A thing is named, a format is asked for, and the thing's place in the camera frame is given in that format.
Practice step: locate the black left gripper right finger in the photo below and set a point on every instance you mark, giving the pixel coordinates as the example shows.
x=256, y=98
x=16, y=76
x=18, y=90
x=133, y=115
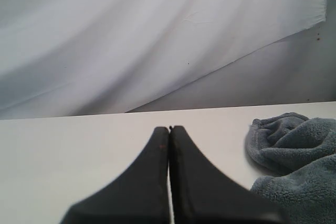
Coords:
x=201, y=193

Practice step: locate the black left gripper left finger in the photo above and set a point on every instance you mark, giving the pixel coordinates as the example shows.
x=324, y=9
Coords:
x=138, y=195

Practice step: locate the white backdrop sheet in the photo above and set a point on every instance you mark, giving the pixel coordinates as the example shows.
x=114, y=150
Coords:
x=66, y=57

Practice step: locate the grey fleece towel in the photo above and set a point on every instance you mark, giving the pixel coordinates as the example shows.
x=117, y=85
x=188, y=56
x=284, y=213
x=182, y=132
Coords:
x=301, y=154

